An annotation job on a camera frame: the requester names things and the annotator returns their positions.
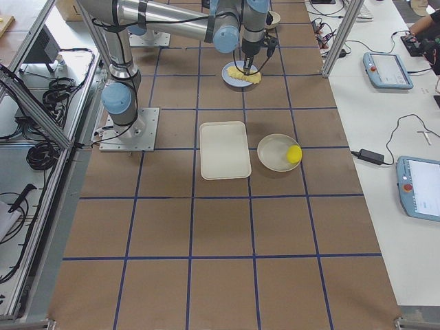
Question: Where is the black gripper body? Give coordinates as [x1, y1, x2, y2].
[241, 32, 259, 69]

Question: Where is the blue plate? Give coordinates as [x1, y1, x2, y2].
[221, 60, 261, 87]

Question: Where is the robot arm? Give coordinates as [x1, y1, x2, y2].
[79, 0, 278, 83]

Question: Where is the cream shallow plate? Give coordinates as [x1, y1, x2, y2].
[257, 133, 301, 172]

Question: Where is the cream bowl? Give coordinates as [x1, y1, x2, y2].
[265, 10, 281, 30]

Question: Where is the white rectangular tray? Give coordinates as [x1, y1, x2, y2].
[199, 121, 252, 180]

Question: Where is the yellow lemon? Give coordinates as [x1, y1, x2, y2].
[285, 145, 303, 164]

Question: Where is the far teach pendant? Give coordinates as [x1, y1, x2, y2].
[362, 52, 413, 90]

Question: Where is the teach pendant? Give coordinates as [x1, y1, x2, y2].
[362, 52, 413, 90]
[396, 156, 439, 222]

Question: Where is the black power adapter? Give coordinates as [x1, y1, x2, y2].
[351, 148, 384, 165]

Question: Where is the cardboard box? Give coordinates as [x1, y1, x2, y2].
[55, 0, 83, 21]

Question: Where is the near teach pendant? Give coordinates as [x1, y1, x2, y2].
[396, 156, 439, 222]

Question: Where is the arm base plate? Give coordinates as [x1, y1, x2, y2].
[129, 30, 171, 48]
[99, 107, 160, 152]

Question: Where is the aluminium frame post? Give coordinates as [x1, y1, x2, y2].
[321, 0, 364, 78]

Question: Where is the black cable bundle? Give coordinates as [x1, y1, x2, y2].
[26, 140, 58, 172]

